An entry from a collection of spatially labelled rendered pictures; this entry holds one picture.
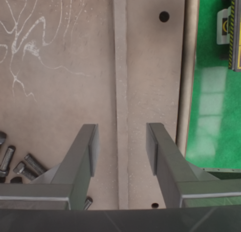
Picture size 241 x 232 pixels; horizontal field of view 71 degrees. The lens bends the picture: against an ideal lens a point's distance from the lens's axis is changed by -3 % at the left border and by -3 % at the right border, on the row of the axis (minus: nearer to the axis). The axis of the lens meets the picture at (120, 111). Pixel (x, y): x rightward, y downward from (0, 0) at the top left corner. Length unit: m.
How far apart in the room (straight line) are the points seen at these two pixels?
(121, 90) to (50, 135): 0.13
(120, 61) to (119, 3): 0.07
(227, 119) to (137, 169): 1.77
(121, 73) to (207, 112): 1.69
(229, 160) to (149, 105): 2.04
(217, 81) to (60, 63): 1.70
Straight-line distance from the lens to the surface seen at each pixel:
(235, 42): 1.54
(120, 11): 0.24
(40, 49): 0.27
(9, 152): 0.32
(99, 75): 0.25
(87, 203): 0.33
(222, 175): 1.26
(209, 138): 2.01
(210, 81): 1.83
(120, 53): 0.23
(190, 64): 0.38
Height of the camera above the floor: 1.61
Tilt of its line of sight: 73 degrees down
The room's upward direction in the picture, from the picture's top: 179 degrees clockwise
